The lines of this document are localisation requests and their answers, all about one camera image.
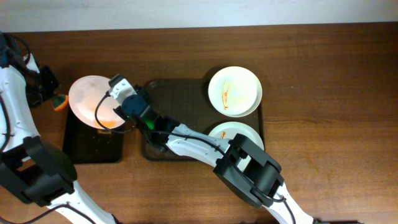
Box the brown serving tray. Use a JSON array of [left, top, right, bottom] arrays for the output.
[[144, 79, 265, 144]]

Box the small black tray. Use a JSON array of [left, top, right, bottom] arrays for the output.
[[62, 110, 124, 164]]

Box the white plate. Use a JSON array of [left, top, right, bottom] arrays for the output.
[[202, 121, 265, 172], [208, 66, 262, 118]]

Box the white plate stained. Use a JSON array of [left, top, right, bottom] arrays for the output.
[[68, 75, 125, 129]]

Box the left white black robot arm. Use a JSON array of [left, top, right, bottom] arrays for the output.
[[1, 53, 118, 223]]

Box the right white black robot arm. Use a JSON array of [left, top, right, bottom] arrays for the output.
[[107, 83, 316, 223]]

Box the orange green sponge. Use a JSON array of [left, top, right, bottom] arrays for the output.
[[52, 95, 69, 111]]

